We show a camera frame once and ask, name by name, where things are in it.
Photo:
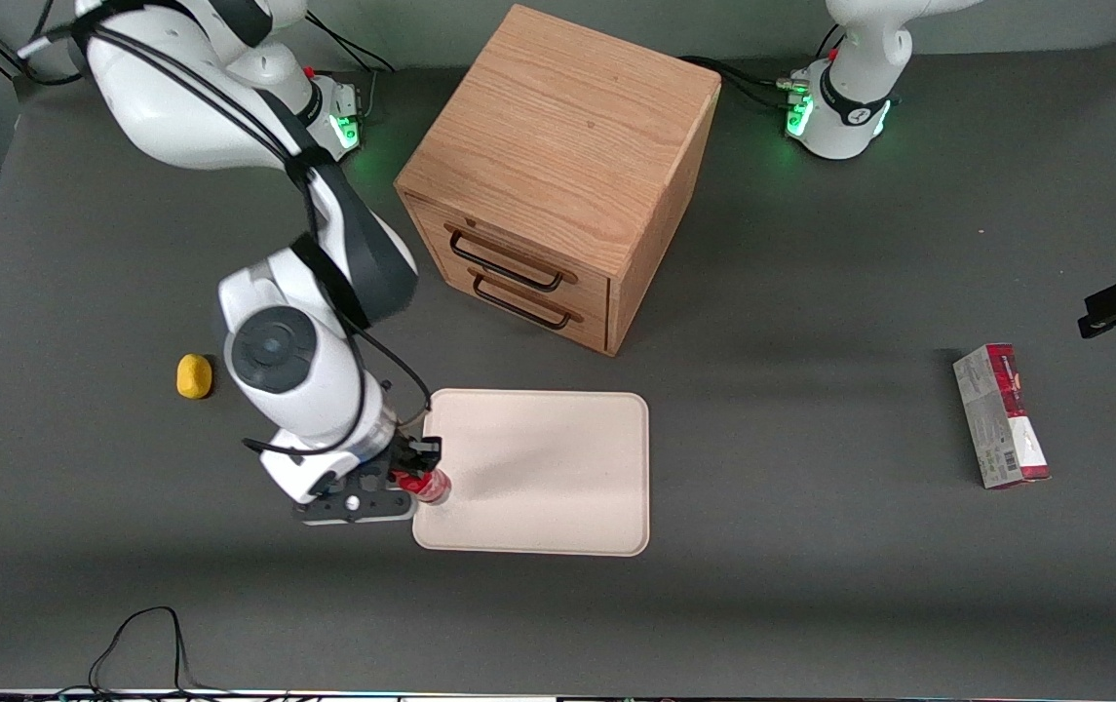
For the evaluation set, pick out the wooden drawer cabinet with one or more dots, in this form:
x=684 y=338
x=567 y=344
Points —
x=567 y=127

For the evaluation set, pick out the grey red carton box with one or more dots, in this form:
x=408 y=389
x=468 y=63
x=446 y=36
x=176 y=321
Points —
x=1001 y=419

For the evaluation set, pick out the cream plastic tray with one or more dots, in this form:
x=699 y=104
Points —
x=558 y=473

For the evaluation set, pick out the yellow lemon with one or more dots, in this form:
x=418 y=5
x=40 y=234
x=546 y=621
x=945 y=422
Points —
x=194 y=376

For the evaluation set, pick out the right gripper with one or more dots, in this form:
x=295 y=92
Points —
x=408 y=456

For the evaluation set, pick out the red coke bottle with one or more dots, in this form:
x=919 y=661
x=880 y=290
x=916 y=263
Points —
x=433 y=487

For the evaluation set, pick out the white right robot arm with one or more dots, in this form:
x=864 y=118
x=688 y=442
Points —
x=294 y=351

